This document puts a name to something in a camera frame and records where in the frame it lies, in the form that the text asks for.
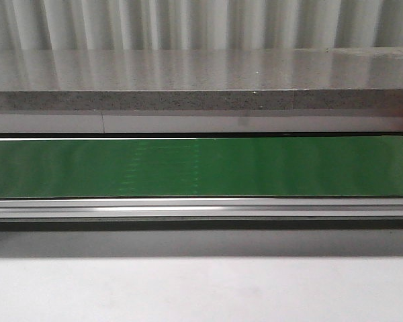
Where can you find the green conveyor belt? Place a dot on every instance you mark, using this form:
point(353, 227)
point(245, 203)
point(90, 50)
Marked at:
point(116, 178)

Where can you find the white pleated curtain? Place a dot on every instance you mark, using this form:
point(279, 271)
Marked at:
point(211, 25)

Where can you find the grey granite counter ledge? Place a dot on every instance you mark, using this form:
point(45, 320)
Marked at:
point(345, 91)

